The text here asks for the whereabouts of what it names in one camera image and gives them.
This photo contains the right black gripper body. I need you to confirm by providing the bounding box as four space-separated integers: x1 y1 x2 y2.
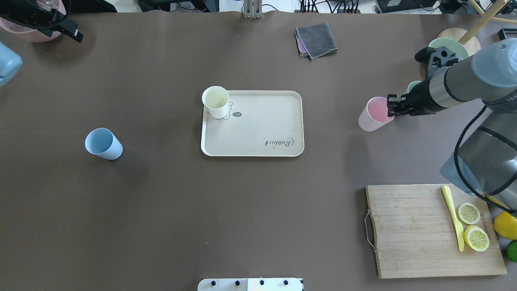
398 46 463 116

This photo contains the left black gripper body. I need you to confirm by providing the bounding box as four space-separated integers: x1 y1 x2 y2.
0 0 83 42

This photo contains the green cup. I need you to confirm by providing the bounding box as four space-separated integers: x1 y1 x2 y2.
404 80 421 94

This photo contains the pink cup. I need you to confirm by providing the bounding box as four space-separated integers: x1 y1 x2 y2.
358 96 395 131

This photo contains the blue cup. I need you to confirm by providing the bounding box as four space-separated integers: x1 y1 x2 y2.
84 128 123 160

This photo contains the cream white cup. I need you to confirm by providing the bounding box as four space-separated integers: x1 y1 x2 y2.
202 85 229 118

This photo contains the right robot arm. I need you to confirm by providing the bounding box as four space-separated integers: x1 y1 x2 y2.
387 38 517 217

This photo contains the beige rabbit tray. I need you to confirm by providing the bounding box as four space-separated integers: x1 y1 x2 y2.
200 90 305 157

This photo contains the pink bowl with ice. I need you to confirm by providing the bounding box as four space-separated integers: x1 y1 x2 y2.
1 0 67 42

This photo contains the green bowl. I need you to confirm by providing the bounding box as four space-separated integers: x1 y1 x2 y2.
428 37 470 59

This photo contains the wooden mug tree stand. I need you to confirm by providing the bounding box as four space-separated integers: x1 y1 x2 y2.
437 0 516 55

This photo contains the grey folded cloth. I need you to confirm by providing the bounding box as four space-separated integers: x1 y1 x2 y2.
295 22 338 60

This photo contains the lemon half slice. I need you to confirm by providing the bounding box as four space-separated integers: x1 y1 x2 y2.
457 202 481 225
463 225 490 252

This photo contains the whole lemon outer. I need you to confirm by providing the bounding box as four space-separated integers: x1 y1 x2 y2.
486 195 512 212

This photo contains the wooden cutting board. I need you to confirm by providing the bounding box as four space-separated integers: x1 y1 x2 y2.
366 184 506 279

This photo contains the yellow plastic knife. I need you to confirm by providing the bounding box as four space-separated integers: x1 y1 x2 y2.
441 185 465 252

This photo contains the whole lemon near lime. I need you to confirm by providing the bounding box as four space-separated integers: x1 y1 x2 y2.
493 211 517 240

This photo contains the lime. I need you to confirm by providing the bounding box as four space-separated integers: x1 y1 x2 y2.
506 240 517 263

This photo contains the aluminium frame post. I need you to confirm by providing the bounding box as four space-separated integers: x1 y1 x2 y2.
242 0 263 19

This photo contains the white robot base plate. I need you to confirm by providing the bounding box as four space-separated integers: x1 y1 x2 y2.
197 277 304 291

